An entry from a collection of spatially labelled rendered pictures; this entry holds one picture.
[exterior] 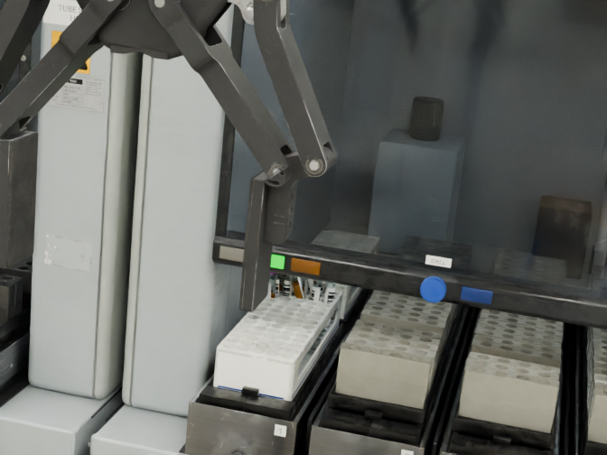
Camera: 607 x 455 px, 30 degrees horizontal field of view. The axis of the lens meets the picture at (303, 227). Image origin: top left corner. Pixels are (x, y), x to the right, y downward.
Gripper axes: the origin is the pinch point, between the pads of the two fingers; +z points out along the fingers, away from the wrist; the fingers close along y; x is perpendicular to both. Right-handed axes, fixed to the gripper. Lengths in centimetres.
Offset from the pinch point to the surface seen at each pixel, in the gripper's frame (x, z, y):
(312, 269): 72, 22, -5
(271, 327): 80, 34, -11
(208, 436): 66, 43, -14
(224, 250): 72, 22, -16
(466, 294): 72, 22, 14
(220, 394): 67, 38, -13
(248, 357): 70, 34, -11
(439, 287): 71, 22, 11
